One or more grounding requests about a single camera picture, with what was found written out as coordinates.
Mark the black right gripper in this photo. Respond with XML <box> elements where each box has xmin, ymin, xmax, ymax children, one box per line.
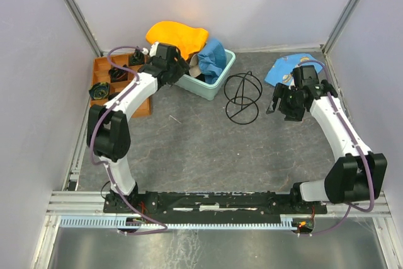
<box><xmin>264</xmin><ymin>83</ymin><xmax>305</xmax><ymax>123</ymax></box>

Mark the blue bucket hat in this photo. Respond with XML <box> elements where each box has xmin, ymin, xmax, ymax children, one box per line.
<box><xmin>198</xmin><ymin>38</ymin><xmax>227</xmax><ymax>84</ymax></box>

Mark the yellow bucket hat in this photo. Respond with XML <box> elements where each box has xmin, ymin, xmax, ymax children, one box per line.
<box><xmin>145</xmin><ymin>21</ymin><xmax>209</xmax><ymax>60</ymax></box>

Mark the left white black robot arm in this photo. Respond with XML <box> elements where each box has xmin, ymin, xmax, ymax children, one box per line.
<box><xmin>87</xmin><ymin>42</ymin><xmax>190</xmax><ymax>212</ymax></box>

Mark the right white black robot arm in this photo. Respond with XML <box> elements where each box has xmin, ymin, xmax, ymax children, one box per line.
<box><xmin>266</xmin><ymin>60</ymin><xmax>387</xmax><ymax>213</ymax></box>

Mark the blue patterned hat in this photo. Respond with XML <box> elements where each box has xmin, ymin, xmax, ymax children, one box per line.
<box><xmin>264</xmin><ymin>53</ymin><xmax>315</xmax><ymax>86</ymax></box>

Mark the light green plastic bin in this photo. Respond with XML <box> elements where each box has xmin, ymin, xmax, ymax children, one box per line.
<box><xmin>174</xmin><ymin>49</ymin><xmax>236</xmax><ymax>101</ymax></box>

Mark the beige cap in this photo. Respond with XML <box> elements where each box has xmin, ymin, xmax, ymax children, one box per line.
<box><xmin>188</xmin><ymin>54</ymin><xmax>202</xmax><ymax>78</ymax></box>

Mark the dark green leaf rolled tie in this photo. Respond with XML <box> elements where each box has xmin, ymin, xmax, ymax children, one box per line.
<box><xmin>128</xmin><ymin>49</ymin><xmax>145</xmax><ymax>66</ymax></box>

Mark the black orange floral rolled tie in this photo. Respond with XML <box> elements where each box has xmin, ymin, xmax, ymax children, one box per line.
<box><xmin>108</xmin><ymin>67</ymin><xmax>128</xmax><ymax>83</ymax></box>

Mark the wooden compartment tray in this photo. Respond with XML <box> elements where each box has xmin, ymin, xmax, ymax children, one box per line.
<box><xmin>90</xmin><ymin>53</ymin><xmax>147</xmax><ymax>105</ymax></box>

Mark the navy yellow floral rolled tie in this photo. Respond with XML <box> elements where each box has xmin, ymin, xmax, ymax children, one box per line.
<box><xmin>89</xmin><ymin>82</ymin><xmax>110</xmax><ymax>100</ymax></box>

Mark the black wire hat stand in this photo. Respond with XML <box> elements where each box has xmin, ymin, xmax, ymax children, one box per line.
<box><xmin>224</xmin><ymin>71</ymin><xmax>263</xmax><ymax>125</ymax></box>

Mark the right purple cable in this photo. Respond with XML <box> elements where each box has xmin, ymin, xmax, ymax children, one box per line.
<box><xmin>295</xmin><ymin>60</ymin><xmax>375</xmax><ymax>237</ymax></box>

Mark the purple cable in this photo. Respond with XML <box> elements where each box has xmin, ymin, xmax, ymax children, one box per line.
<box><xmin>86</xmin><ymin>45</ymin><xmax>169</xmax><ymax>236</ymax></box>
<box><xmin>295</xmin><ymin>60</ymin><xmax>375</xmax><ymax>237</ymax></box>

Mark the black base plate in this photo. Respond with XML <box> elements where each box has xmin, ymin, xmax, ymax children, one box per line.
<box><xmin>103</xmin><ymin>190</ymin><xmax>328</xmax><ymax>224</ymax></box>

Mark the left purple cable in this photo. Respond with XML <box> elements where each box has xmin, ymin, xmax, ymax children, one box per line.
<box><xmin>86</xmin><ymin>45</ymin><xmax>169</xmax><ymax>236</ymax></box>

